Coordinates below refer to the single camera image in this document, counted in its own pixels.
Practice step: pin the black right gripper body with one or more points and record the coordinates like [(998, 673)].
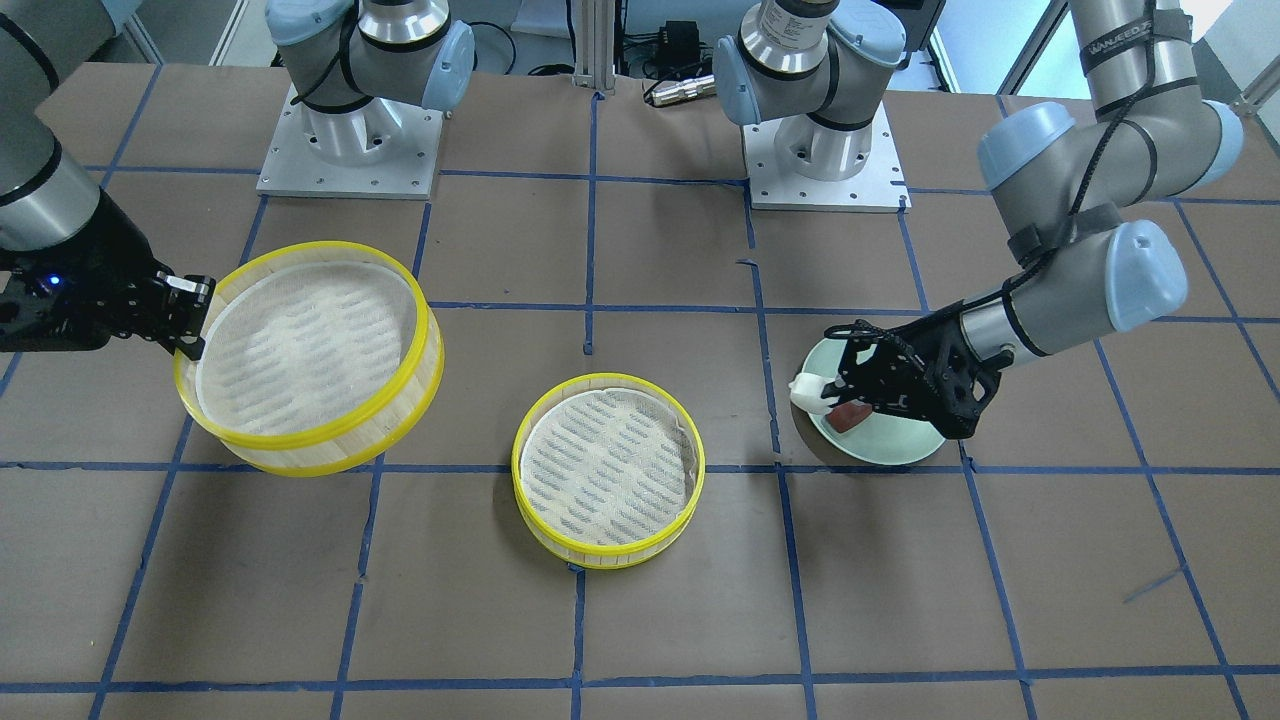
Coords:
[(112, 252)]

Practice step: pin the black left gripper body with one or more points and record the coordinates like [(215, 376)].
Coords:
[(868, 381)]

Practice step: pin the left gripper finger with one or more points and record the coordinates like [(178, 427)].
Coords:
[(901, 402)]

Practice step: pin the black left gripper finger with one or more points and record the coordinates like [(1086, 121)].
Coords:
[(872, 356)]

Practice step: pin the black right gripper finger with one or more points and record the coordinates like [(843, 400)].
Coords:
[(184, 305)]

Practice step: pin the brown bun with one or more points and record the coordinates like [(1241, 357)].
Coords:
[(842, 418)]

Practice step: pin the white bun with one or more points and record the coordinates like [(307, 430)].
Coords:
[(806, 392)]

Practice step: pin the yellow bamboo steamer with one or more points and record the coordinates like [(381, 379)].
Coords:
[(318, 357), (608, 470)]

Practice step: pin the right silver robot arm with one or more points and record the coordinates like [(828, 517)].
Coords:
[(340, 55)]

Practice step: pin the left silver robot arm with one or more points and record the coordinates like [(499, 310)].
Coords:
[(1059, 188)]

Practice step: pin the light green plate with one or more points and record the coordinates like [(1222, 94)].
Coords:
[(881, 439)]

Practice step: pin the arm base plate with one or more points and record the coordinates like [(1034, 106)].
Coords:
[(796, 165), (386, 150)]

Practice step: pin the aluminium frame post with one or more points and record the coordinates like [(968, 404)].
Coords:
[(594, 35)]

